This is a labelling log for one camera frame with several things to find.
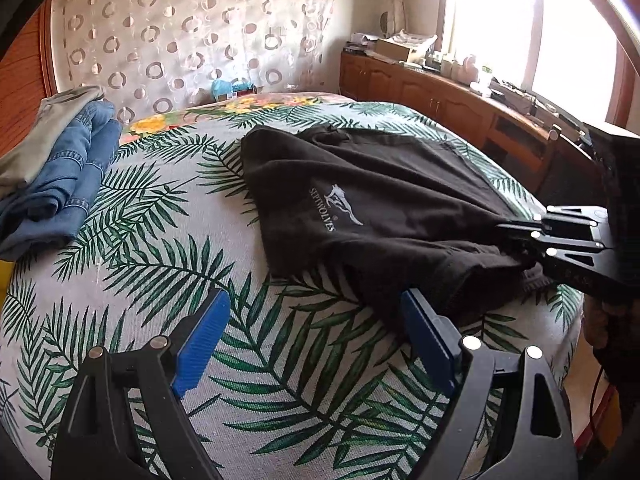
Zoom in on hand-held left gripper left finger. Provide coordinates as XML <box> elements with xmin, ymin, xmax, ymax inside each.
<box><xmin>50</xmin><ymin>287</ymin><xmax>232</xmax><ymax>480</ymax></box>

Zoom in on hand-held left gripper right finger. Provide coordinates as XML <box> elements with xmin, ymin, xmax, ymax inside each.
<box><xmin>400</xmin><ymin>287</ymin><xmax>581</xmax><ymax>480</ymax></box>

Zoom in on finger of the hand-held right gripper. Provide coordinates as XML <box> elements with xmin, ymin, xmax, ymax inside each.
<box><xmin>494</xmin><ymin>204</ymin><xmax>610</xmax><ymax>252</ymax></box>
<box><xmin>505</xmin><ymin>242</ymin><xmax>623</xmax><ymax>297</ymax></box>

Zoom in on black t-shirt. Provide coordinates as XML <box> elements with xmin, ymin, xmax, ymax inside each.
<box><xmin>240</xmin><ymin>125</ymin><xmax>556</xmax><ymax>333</ymax></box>

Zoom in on grey-green folded pants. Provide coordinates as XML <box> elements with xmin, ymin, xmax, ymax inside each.
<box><xmin>0</xmin><ymin>85</ymin><xmax>107</xmax><ymax>201</ymax></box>

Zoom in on leaf print bed sheet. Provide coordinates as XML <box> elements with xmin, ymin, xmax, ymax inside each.
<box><xmin>0</xmin><ymin>100</ymin><xmax>586</xmax><ymax>480</ymax></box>

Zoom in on wooden cabinet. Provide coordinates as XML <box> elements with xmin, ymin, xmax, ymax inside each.
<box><xmin>339</xmin><ymin>49</ymin><xmax>596</xmax><ymax>201</ymax></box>

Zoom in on window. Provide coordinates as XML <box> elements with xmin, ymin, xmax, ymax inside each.
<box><xmin>440</xmin><ymin>0</ymin><xmax>621</xmax><ymax>126</ymax></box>

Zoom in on cardboard box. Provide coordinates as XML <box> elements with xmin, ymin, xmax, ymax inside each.
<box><xmin>374</xmin><ymin>37</ymin><xmax>426</xmax><ymax>63</ymax></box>

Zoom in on stack of papers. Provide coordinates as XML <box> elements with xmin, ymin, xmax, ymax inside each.
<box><xmin>392</xmin><ymin>30</ymin><xmax>438</xmax><ymax>47</ymax></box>

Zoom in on blue denim jeans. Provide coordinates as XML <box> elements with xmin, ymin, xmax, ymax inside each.
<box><xmin>0</xmin><ymin>99</ymin><xmax>123</xmax><ymax>261</ymax></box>

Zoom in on floral blanket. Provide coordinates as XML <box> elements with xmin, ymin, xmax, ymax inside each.
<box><xmin>117</xmin><ymin>91</ymin><xmax>351</xmax><ymax>146</ymax></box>

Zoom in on blue plastic bag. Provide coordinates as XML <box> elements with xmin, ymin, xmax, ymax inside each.
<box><xmin>210</xmin><ymin>77</ymin><xmax>251</xmax><ymax>103</ymax></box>

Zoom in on circle pattern curtain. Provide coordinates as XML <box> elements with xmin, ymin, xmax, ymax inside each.
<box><xmin>52</xmin><ymin>0</ymin><xmax>341</xmax><ymax>126</ymax></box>

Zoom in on wooden headboard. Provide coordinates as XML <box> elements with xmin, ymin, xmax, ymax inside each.
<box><xmin>0</xmin><ymin>0</ymin><xmax>61</xmax><ymax>161</ymax></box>

